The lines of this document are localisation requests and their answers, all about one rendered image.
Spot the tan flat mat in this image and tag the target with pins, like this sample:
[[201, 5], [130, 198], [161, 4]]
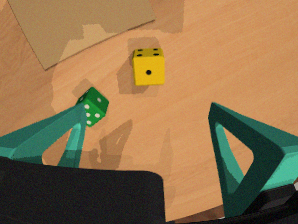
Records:
[[57, 29]]

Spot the green die with white pips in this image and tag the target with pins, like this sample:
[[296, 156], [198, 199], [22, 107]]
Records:
[[95, 105]]

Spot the yellow die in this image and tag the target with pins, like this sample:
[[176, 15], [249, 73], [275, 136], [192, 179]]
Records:
[[148, 67]]

